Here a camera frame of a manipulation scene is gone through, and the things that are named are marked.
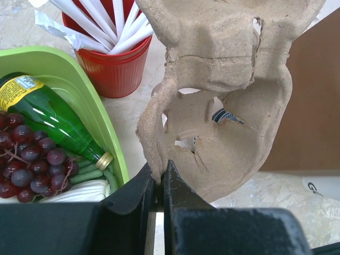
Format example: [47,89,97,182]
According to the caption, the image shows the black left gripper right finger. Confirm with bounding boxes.
[163,160,213,254]

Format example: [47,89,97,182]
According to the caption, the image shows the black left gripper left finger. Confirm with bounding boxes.
[99,162,156,255]

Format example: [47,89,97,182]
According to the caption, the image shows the cardboard cup carrier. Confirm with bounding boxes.
[136,1,324,202]

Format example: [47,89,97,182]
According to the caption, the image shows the brown paper bag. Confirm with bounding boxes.
[260,9,339,175]

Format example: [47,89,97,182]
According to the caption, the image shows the white paper cup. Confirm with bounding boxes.
[301,176,340,201]

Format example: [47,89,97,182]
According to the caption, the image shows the black coffee lid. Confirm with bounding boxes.
[211,108,244,124]

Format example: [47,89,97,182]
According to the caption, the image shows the white toy radish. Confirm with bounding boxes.
[39,180,111,203]

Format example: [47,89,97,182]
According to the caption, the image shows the toy purple grapes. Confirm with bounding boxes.
[1,111,79,203]

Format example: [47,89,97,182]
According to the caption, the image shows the red cup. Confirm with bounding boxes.
[75,36,152,98]

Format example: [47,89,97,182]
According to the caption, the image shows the green plastic tray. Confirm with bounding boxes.
[1,46,130,194]

